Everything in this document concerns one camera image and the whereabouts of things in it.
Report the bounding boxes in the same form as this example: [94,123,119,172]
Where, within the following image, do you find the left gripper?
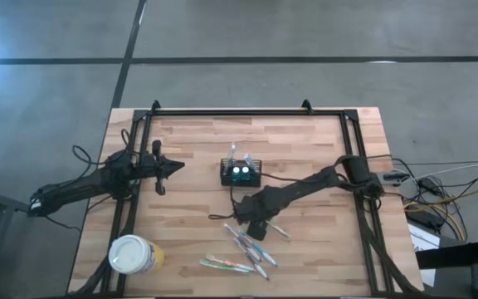
[139,140,186,197]

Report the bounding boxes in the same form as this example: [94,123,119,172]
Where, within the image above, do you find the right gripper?
[237,186,284,243]

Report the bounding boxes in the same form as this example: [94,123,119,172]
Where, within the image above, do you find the white green toothbrush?
[265,221,292,241]

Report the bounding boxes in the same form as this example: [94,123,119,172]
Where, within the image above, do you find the purple toothbrush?
[222,223,261,262]
[233,237,270,282]

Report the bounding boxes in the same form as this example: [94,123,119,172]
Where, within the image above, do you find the blue toothbrush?
[222,141,238,175]
[238,231,279,267]

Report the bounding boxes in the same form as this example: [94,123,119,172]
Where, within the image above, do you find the turquoise toothbrush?
[242,152,259,174]

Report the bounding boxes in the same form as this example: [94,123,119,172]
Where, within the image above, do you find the orange toothbrush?
[204,253,256,272]

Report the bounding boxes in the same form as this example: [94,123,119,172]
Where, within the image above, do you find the yellow white wipes canister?
[108,233,166,276]

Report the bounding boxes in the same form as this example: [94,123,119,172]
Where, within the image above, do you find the black power brick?
[407,207,446,232]

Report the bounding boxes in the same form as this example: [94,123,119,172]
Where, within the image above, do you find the white paper sheet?
[407,223,438,287]

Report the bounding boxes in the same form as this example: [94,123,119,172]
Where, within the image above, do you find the black stand base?
[414,239,478,299]

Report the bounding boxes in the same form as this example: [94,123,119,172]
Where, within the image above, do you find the black wire caddy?
[220,158,263,188]

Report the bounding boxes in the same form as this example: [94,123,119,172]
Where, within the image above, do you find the black aluminium table frame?
[67,99,427,298]

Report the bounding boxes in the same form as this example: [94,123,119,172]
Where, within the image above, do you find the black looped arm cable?
[71,144,100,168]

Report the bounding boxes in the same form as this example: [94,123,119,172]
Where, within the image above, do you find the yellow cable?
[402,186,478,243]

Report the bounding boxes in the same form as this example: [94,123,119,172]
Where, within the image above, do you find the white cable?
[392,162,478,180]

